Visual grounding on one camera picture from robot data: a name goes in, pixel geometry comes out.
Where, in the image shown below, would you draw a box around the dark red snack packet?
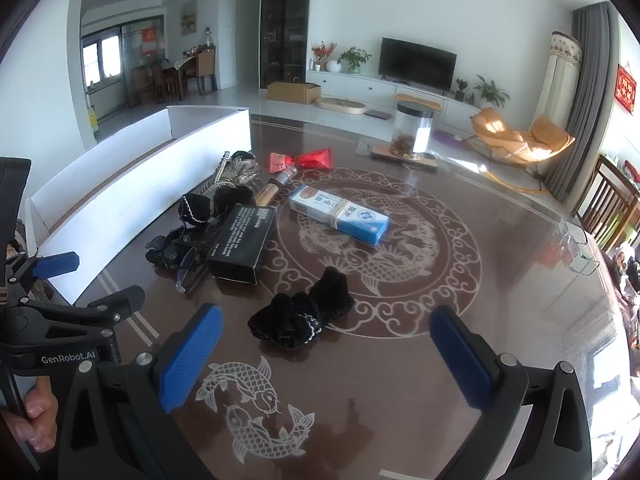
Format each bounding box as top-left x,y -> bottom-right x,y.
295,148 -> 335,171

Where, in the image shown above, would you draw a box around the wooden board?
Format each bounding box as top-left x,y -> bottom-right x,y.
370,142 -> 440,173

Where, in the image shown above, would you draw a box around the brown cardboard box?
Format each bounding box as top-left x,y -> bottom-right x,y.
266,80 -> 322,106

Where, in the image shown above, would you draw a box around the red wall hanging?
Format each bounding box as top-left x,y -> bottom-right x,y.
616,64 -> 637,108

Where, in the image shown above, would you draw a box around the silver rhinestone hair clip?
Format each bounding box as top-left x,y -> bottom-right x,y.
209,150 -> 234,193

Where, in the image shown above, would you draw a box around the wooden slatted chair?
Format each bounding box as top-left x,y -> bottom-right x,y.
575,154 -> 640,256

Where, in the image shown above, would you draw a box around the light red snack packet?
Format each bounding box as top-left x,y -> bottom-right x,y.
269,152 -> 297,174

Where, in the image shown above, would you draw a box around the framed wall painting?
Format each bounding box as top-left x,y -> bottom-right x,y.
180,0 -> 198,36

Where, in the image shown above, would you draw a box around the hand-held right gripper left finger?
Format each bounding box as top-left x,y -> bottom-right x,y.
59,303 -> 224,480

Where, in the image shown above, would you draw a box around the wooden dining table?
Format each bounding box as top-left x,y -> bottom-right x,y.
134,57 -> 201,106

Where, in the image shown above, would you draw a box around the long white cardboard box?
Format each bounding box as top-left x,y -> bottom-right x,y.
24,105 -> 252,306

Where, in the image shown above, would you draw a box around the tan-backed dining chair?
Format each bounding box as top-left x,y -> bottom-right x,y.
195,51 -> 219,96

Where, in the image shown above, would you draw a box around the black flat television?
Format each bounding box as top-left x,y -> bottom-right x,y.
378,37 -> 457,93

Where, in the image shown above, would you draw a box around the gold tube with silver cap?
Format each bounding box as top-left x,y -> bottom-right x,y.
254,167 -> 298,208

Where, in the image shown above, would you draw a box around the black printed box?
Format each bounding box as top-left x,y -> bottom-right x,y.
205,203 -> 277,286

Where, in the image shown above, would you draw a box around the green potted plant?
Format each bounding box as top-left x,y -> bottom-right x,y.
338,46 -> 372,75

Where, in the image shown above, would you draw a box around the dark glass display cabinet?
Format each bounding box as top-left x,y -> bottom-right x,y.
259,0 -> 313,92

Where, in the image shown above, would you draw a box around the blue and white cream box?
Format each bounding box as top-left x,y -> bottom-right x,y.
288,184 -> 391,247

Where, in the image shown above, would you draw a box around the covered standing air conditioner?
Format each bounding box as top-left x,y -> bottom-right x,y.
532,31 -> 583,131

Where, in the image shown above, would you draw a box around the oval beige floor bed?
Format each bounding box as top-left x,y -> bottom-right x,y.
314,95 -> 367,115

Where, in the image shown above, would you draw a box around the black velvet scrunchie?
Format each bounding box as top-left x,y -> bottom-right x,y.
212,187 -> 256,221
248,266 -> 356,351

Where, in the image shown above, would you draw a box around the brown patterned desktop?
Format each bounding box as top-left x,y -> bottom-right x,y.
65,112 -> 636,480

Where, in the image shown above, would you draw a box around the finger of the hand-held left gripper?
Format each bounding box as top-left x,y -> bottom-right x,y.
20,285 -> 147,337
4,251 -> 82,307

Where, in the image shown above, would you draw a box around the wooden bench with metal legs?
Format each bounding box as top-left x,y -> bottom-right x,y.
395,92 -> 443,111

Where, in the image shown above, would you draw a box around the black angular object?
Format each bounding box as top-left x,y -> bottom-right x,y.
0,157 -> 32,261

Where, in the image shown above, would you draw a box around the orange rocking chair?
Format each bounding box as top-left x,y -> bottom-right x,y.
469,106 -> 576,193

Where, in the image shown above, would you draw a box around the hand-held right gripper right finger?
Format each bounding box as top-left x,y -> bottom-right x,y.
429,305 -> 593,480

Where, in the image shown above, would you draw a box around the clear plastic container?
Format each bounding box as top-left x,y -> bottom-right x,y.
557,217 -> 601,277

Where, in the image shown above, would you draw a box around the person's left hand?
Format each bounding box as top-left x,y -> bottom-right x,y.
0,375 -> 60,453

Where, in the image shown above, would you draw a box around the silver metal claw clip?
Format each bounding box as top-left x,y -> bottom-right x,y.
227,152 -> 262,191

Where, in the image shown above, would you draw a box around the red flower arrangement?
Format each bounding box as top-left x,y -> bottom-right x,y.
311,41 -> 338,72

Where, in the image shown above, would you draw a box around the white television cabinet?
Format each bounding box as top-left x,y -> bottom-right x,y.
306,70 -> 493,133

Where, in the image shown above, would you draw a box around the leafy potted plant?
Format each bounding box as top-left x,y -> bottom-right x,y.
472,75 -> 511,109

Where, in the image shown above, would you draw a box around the dark eyeglasses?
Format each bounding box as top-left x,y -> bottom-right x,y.
175,260 -> 211,296

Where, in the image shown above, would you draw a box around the clear jar with black lid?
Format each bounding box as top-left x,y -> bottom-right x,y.
391,100 -> 435,157

